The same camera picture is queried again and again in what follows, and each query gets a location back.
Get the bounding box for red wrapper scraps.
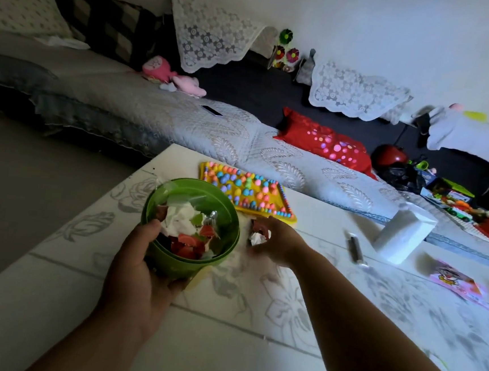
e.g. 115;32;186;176
168;222;220;262

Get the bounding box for dark sofa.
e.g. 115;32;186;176
0;0;489;222

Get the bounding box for white folded towel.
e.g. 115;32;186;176
423;105;489;174

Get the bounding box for red dotted pillow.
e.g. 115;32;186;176
270;106;384;181

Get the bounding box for red round helmet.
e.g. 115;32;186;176
370;143;411;171

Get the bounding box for black silver lighter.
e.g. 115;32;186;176
343;232;371;268

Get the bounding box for pink printed packet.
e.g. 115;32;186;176
426;259;489;309

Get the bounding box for person's left hand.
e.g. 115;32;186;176
94;215;196;346

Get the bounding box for white crumpled tissue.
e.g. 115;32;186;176
159;199;205;240

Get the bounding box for black plastic bag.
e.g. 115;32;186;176
376;160;427;195

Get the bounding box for quilted grey sofa cover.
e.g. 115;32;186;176
0;31;489;261

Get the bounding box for pink plush toy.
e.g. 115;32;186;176
140;54;210;99

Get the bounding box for yellow mat with colourful pegs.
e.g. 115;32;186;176
194;160;302;225

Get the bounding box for person's right forearm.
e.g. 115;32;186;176
283;248;489;371

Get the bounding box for green plastic trash bin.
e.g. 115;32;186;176
136;175;245;286

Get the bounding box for grey small bag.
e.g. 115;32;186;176
295;47;318;87

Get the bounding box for dark plaid cushion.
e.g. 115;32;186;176
45;0;160;72

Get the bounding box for white tissue pack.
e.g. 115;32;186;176
370;199;441;269

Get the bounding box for pile of colourful toys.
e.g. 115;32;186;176
415;162;489;249

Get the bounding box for person's left forearm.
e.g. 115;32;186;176
24;300;154;371

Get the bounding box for red white wrapper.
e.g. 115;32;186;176
249;222;272;249

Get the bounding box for person's right hand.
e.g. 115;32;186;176
246;214;315;271

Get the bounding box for white tissue sheet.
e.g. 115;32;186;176
34;34;91;52

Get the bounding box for white lace cloth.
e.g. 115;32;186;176
164;0;270;81
306;60;416;126

